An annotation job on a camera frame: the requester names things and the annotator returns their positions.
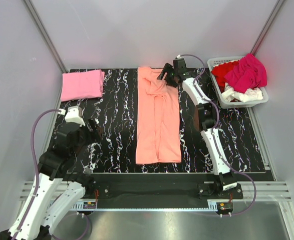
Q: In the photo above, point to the grey slotted cable duct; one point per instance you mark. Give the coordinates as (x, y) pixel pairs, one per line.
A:
(194, 205)

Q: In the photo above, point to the left aluminium frame post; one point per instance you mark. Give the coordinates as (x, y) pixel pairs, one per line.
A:
(44, 34)

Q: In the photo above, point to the aluminium front rail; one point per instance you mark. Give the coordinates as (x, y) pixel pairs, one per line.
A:
(244, 190)

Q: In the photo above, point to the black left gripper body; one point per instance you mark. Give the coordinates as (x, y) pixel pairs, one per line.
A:
(87, 137)

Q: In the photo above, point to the magenta crumpled t shirt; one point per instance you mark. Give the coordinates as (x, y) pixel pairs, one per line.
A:
(250, 73)

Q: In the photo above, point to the electronics board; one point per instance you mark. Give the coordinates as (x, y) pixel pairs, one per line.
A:
(89, 205)
(225, 206)

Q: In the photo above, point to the right aluminium frame post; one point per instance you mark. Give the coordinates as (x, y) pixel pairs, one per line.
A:
(267, 26)

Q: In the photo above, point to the folded pink t shirt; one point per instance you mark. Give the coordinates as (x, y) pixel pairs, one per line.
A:
(82, 85)

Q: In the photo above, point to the white plastic laundry basket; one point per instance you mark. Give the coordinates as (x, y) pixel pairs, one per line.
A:
(233, 104)

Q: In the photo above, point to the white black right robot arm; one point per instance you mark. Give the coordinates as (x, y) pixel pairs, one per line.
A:
(207, 114)

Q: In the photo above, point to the salmon orange t shirt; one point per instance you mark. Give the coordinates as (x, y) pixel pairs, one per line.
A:
(158, 119)

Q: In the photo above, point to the red crumpled t shirt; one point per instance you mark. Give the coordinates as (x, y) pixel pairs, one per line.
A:
(221, 70)

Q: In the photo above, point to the aluminium frame post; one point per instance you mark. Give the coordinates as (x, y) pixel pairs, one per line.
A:
(44, 34)
(267, 26)

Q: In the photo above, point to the right electronics board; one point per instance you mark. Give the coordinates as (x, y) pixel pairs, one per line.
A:
(225, 206)

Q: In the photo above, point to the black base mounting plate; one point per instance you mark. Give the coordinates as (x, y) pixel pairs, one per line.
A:
(155, 177)

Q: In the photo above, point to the left electronics board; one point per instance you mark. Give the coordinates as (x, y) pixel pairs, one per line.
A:
(89, 205)

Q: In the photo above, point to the white crumpled t shirt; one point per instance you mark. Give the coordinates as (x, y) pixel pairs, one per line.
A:
(230, 94)

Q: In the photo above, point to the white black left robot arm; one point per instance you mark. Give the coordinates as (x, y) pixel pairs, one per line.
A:
(39, 217)

